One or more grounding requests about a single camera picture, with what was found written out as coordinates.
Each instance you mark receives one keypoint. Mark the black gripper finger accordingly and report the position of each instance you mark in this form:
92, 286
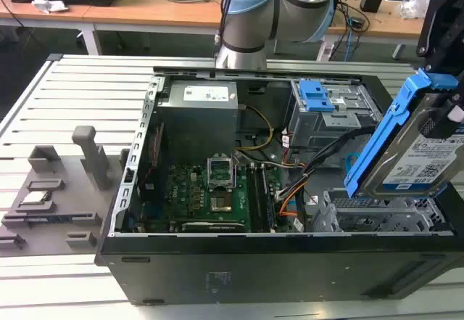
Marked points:
447, 129
435, 22

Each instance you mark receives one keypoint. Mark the hard disk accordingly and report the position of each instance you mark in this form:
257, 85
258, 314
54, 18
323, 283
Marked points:
406, 160

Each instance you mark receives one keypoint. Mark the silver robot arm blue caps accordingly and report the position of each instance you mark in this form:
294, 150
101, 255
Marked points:
246, 26

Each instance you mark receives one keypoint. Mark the grey metal disk bay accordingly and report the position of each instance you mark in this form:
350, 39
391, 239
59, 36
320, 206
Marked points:
326, 127

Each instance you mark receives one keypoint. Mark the black RAM slot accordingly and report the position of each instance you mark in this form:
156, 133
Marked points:
254, 196
267, 200

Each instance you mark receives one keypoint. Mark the clear plastic bag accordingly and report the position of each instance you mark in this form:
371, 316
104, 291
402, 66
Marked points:
411, 7

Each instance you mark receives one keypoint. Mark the small black device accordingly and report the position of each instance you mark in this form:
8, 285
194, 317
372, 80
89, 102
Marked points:
370, 1

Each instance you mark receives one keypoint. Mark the grey perforated drive cage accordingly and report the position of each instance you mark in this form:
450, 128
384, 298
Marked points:
362, 222

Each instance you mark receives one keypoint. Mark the blue plastic bay latch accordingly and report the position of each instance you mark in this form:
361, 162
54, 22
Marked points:
315, 95

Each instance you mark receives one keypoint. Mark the CPU socket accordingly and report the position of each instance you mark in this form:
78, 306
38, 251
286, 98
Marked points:
221, 202

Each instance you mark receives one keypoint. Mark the black PC case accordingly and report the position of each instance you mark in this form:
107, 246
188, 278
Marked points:
253, 273

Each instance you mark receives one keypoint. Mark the grey power supply unit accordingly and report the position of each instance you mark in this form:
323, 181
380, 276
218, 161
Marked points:
195, 117

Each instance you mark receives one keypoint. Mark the black graphics card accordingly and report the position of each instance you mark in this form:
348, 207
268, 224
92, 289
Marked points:
214, 225

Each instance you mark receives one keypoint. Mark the green motherboard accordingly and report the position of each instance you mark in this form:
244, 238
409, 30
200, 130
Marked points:
188, 196

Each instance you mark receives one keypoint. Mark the wooden desk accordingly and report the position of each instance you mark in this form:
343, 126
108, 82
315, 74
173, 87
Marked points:
145, 13

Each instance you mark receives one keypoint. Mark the grey parts rack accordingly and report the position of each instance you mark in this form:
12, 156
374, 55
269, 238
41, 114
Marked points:
69, 204

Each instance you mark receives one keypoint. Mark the crumpled white paper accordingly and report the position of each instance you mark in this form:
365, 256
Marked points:
49, 3

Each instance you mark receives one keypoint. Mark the RAM stick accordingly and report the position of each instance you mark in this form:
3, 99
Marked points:
54, 220

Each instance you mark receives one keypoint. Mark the silver CPU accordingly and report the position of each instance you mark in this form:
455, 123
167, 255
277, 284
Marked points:
35, 197

